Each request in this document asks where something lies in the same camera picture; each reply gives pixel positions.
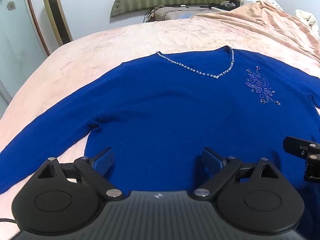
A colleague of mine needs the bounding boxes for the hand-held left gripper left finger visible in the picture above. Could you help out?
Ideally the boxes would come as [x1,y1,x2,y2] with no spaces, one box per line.
[37,147,124,201]

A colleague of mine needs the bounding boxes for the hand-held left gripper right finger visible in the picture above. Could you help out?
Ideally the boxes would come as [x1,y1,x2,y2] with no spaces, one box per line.
[194,147,282,201]

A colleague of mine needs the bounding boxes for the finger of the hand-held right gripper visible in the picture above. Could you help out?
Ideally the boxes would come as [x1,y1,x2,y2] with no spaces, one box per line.
[283,136,320,183]

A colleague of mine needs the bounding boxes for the blue beaded v-neck sweater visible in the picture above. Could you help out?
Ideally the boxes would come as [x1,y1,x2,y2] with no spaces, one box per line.
[0,45,320,195]

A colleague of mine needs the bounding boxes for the dark clothes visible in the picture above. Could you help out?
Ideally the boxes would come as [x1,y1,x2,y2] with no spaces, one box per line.
[209,0,242,12]

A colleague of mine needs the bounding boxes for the pink floral blanket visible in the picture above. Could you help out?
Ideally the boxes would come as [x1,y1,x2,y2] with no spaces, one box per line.
[0,0,320,230]

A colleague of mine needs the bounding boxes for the brown grey pillow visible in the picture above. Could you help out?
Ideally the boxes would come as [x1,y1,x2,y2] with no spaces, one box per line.
[144,4,213,23]

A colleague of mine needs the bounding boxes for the gold tower fan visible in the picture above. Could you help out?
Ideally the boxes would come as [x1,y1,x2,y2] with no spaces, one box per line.
[41,0,73,47]

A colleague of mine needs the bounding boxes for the frosted glass door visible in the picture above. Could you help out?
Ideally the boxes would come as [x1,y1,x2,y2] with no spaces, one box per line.
[0,0,52,105]

